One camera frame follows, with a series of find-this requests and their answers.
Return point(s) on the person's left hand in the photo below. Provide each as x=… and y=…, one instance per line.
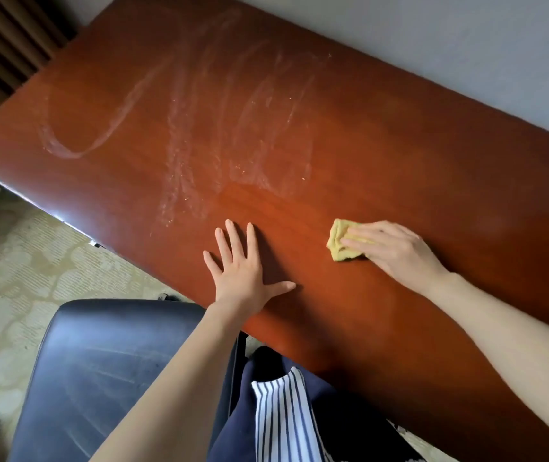
x=241, y=283

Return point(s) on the person's right hand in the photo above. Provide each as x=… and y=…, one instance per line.
x=399, y=259

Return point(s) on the yellow cleaning cloth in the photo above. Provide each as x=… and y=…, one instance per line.
x=336, y=250

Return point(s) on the black leather chair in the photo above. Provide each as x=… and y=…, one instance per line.
x=86, y=380

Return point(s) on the person's right forearm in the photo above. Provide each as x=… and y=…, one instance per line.
x=510, y=341

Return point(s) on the person's left forearm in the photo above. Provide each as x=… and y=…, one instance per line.
x=168, y=394

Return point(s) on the red-brown wooden table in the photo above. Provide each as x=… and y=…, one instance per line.
x=375, y=139

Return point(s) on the navy dress with white trim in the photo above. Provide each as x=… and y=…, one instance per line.
x=236, y=428

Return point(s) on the blue striped white apron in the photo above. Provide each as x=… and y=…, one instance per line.
x=284, y=423

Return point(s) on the brown curtain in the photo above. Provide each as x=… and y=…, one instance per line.
x=0, y=48

